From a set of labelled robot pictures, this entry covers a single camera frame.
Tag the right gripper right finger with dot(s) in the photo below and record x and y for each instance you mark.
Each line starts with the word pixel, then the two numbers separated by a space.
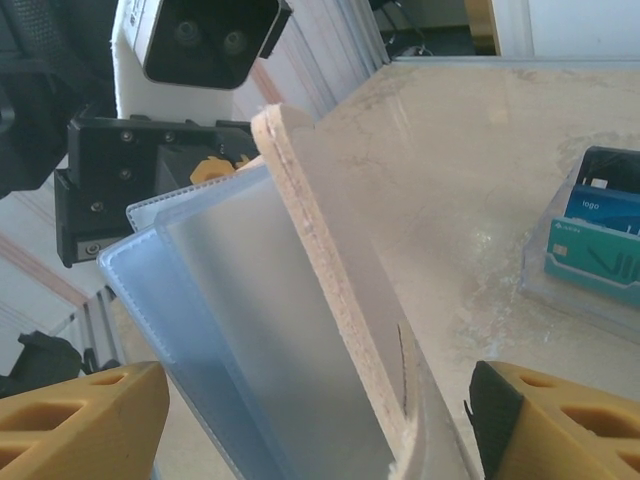
pixel 565 430

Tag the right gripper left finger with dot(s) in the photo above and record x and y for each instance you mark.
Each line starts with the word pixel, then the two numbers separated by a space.
pixel 65 430

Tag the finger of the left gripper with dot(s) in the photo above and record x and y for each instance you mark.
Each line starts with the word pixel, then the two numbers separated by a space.
pixel 207 170
pixel 247 162

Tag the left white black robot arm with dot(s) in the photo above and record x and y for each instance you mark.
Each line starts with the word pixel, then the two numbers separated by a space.
pixel 40 360

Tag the clear acrylic card stand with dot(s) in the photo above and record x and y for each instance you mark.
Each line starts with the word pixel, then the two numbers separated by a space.
pixel 555 300

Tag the green card with chip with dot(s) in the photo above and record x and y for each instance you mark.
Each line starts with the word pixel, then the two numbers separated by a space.
pixel 590 255

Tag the blue card with logo print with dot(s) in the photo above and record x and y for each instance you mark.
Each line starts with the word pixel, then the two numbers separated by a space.
pixel 600 207

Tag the black credit card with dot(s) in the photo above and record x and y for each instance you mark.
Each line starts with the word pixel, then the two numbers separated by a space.
pixel 615 167

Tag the brown wooden door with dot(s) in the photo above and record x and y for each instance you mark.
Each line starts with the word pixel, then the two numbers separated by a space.
pixel 482 27

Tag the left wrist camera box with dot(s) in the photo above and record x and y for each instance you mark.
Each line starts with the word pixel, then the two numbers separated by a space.
pixel 200 40

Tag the long aluminium table rail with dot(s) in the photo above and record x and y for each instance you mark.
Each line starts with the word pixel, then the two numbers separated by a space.
pixel 500 60

